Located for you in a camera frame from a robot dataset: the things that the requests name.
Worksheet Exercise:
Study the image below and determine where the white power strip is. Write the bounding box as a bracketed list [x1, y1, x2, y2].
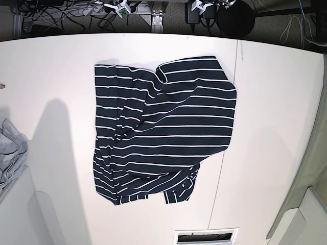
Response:
[72, 6, 104, 16]

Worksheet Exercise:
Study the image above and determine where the aluminium frame post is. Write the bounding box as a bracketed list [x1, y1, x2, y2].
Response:
[148, 1, 168, 33]

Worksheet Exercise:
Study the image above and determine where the navy white striped t-shirt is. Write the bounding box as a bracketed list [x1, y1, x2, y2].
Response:
[93, 56, 237, 205]

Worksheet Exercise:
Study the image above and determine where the grey cloth pile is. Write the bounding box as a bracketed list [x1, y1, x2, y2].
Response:
[1, 118, 28, 195]

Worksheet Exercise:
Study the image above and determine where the white vent slot frame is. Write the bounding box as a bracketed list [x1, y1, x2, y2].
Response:
[174, 228, 239, 245]

